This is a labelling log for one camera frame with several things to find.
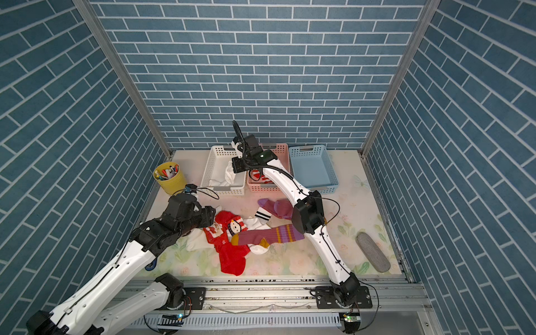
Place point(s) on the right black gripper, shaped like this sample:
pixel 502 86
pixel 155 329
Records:
pixel 236 165

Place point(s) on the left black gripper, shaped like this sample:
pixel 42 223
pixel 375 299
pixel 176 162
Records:
pixel 208 216

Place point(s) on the red white striped sock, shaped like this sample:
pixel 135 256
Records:
pixel 255 177

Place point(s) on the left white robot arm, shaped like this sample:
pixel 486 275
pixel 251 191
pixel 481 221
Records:
pixel 87 310

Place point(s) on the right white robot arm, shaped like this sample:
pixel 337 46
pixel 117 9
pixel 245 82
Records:
pixel 308 213

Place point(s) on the white plastic basket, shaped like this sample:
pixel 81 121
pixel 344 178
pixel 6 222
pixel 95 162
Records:
pixel 223 154

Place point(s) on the blue plastic basket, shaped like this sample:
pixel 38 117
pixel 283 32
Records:
pixel 313 168

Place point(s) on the red santa sock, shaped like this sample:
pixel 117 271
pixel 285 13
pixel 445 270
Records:
pixel 232 258

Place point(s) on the yellow pen cup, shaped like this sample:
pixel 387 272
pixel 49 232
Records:
pixel 170 177

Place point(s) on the black white striped sock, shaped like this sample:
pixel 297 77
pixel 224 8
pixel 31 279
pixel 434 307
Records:
pixel 263 215

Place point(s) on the purple striped sock front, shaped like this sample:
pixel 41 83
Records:
pixel 259 241

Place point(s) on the grey oval pad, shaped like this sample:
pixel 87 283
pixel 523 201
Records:
pixel 373 253

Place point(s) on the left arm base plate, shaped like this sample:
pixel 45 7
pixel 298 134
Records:
pixel 187 299

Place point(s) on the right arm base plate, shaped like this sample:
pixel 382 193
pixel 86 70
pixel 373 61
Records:
pixel 326 297

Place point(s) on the aluminium front rail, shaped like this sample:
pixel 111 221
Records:
pixel 385 305

